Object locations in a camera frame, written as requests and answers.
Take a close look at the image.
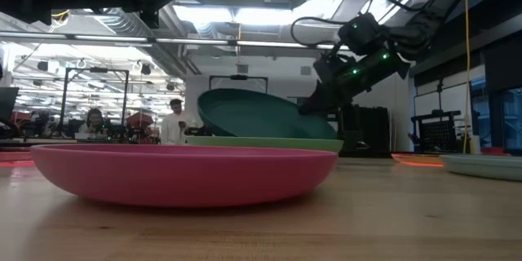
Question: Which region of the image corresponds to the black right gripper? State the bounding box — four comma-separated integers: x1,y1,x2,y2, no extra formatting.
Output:
299,48,411,116

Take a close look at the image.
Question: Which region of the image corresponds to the dark green cup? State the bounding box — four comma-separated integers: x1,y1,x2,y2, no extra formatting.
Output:
197,88,338,140

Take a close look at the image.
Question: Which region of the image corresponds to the orange cup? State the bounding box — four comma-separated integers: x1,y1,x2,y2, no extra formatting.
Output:
390,153,445,168

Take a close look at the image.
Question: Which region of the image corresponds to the large pink plastic plate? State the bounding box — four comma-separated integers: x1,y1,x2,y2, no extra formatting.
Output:
29,143,339,208

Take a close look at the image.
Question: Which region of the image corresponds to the large pale blue plastic plate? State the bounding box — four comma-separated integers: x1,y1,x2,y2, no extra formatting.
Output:
439,153,522,182

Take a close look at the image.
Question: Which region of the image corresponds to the pink cup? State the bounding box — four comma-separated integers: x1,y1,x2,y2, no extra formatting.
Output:
0,151,37,169

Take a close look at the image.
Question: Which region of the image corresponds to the black cabinet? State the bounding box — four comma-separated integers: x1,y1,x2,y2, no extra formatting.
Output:
337,104,392,158

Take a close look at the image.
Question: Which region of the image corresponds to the large light green plastic plate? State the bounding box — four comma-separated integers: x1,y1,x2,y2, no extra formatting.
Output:
185,135,345,154

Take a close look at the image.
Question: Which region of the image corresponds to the black tripod stand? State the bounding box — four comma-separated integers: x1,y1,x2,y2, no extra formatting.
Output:
434,77,446,112

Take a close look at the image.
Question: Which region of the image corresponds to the person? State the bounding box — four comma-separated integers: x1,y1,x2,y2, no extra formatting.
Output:
160,98,197,146
77,108,110,136

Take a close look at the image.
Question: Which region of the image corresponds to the dark monitor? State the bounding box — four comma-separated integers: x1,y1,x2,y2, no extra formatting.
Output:
0,86,20,122

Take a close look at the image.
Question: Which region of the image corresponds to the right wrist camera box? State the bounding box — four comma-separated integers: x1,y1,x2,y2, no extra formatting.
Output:
312,52,343,85

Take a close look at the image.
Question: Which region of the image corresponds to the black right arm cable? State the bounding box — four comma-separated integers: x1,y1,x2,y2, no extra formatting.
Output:
290,0,427,49

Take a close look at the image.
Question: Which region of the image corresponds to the black wire cart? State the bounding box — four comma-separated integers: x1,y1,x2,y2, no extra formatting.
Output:
409,109,462,154

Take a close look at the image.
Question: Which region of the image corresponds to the yellow cable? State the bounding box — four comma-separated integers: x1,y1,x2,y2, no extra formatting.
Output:
462,0,471,154

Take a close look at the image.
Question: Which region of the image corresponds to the black frame robot station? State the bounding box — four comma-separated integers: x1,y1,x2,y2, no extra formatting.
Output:
60,67,131,142

